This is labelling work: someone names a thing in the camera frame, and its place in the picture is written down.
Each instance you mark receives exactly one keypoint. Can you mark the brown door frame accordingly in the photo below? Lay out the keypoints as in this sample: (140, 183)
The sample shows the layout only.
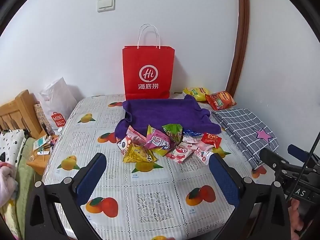
(241, 30)

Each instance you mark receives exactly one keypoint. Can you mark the pink plush cloth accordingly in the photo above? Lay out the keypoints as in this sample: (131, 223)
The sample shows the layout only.
(7, 185)

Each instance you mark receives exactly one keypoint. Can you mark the fruit print tablecloth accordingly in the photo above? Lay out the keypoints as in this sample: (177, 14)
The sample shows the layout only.
(150, 192)

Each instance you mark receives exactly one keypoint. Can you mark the yellow chip bag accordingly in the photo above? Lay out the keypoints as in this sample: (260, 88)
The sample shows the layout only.
(195, 92)

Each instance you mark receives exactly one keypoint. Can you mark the white light switch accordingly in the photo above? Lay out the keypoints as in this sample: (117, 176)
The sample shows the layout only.
(106, 4)

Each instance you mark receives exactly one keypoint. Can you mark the white spotted blanket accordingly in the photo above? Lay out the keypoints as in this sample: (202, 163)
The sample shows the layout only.
(11, 145)

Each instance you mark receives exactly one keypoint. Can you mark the green blanket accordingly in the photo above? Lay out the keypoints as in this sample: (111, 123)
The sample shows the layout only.
(23, 180)

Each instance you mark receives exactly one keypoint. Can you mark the red paper bag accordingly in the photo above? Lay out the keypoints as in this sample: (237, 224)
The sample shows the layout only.
(147, 62)

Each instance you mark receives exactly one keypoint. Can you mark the wooden headboard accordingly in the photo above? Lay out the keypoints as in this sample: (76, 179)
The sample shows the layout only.
(15, 112)

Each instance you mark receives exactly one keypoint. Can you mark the person's right hand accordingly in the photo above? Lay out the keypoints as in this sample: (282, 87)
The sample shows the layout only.
(297, 215)

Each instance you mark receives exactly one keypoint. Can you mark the blue snack packet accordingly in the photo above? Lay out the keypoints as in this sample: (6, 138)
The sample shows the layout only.
(191, 132)

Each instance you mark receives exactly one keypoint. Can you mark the panda print snack packet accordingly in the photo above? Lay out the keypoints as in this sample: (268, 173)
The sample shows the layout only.
(123, 146)

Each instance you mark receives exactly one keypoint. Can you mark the patterned gift bag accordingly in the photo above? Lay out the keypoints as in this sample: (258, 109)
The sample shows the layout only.
(42, 116)

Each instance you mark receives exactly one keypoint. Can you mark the wooden nightstand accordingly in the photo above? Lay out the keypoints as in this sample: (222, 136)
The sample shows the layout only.
(41, 162)

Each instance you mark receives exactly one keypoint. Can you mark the green snack packet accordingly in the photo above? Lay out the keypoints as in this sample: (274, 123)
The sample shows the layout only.
(173, 131)

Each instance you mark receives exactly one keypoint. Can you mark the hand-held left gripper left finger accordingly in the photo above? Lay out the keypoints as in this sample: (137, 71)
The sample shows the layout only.
(92, 177)

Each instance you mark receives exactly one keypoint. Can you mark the red chip bag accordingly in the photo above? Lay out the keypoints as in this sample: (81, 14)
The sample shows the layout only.
(221, 101)

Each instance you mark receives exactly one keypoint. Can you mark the small red snack packet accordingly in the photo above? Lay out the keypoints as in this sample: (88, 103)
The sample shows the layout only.
(211, 139)

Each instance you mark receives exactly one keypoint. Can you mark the pale pink snack packet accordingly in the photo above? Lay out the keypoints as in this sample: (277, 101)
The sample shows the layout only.
(135, 133)

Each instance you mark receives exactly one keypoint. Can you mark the purple towel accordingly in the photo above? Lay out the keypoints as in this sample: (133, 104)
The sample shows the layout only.
(162, 112)

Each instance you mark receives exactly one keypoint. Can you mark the strawberry print snack packet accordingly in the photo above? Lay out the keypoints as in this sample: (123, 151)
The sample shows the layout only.
(181, 153)

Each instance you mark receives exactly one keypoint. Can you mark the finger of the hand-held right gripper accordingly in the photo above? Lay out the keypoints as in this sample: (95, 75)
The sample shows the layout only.
(273, 161)
(298, 152)

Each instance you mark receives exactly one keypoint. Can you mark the white plastic bag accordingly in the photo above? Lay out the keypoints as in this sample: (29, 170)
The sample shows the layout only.
(57, 97)

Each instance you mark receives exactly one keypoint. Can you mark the magenta snack packet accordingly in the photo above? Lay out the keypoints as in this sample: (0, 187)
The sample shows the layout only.
(157, 140)

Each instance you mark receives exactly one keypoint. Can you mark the clear glass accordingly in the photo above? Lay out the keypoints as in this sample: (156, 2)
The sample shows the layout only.
(31, 156)

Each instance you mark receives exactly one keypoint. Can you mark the teal and white box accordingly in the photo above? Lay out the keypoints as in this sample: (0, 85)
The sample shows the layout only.
(41, 142)

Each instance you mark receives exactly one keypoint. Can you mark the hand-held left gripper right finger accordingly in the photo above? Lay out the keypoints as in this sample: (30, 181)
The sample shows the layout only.
(225, 180)

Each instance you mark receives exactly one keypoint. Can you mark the grey checked cloth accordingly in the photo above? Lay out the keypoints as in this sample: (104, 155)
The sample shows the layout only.
(240, 127)

